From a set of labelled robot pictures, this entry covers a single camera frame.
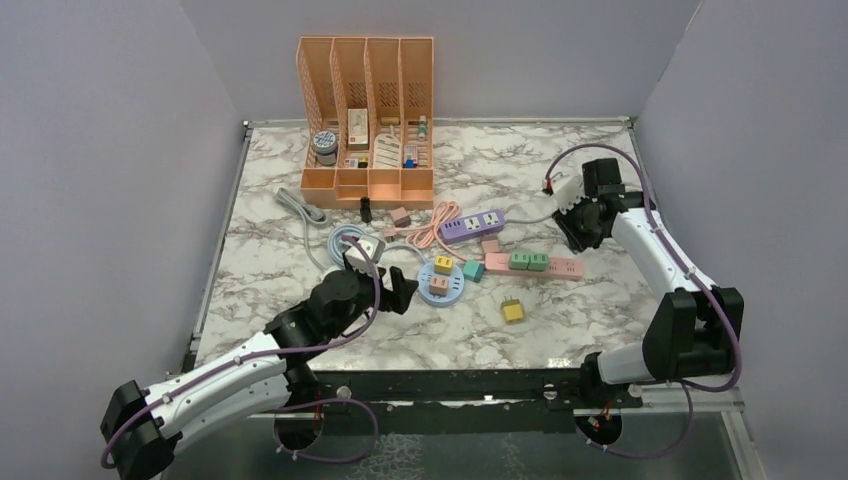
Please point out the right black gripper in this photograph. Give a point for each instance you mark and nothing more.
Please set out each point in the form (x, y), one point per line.
(577, 240)

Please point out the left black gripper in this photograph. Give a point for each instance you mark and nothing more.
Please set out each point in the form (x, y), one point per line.
(403, 288)

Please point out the pink plug adapter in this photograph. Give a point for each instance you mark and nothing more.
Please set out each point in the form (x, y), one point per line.
(400, 217)
(490, 245)
(439, 285)

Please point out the green plug adapter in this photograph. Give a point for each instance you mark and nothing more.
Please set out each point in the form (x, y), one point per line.
(538, 262)
(519, 261)

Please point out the teal plug adapter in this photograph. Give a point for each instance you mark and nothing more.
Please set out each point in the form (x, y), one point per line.
(473, 270)

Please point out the yellow plug adapter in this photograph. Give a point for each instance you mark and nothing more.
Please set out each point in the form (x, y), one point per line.
(443, 265)
(512, 311)

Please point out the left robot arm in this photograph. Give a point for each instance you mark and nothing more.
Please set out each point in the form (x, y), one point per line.
(143, 427)

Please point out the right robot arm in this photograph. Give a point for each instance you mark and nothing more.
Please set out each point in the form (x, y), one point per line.
(695, 329)

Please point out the pink plug adapter back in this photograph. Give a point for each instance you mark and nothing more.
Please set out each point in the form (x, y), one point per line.
(400, 217)

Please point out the round blue power strip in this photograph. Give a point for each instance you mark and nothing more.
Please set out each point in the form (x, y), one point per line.
(457, 286)

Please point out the purple power strip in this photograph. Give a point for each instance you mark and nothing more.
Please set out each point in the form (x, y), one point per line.
(472, 226)

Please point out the black cylinder object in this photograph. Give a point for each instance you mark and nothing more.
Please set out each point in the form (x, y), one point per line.
(365, 210)

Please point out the pink power strip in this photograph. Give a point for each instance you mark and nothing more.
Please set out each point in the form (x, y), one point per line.
(557, 269)

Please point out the small blue white box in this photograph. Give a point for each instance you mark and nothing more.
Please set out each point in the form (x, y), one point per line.
(410, 156)

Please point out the white blister pack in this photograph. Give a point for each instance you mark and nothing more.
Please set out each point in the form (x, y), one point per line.
(387, 151)

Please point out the round blue patterned tin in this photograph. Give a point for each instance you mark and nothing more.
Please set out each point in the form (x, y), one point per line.
(325, 147)

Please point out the small bottle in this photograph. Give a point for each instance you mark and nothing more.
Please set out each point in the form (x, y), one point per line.
(422, 128)

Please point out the red white box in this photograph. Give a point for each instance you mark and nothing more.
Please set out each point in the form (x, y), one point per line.
(358, 137)

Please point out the orange file organizer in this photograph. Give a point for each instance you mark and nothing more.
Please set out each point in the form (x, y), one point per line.
(369, 103)

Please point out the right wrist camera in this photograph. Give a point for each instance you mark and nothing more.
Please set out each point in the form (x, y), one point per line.
(567, 193)

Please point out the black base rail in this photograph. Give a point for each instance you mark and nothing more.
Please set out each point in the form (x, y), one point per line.
(433, 402)

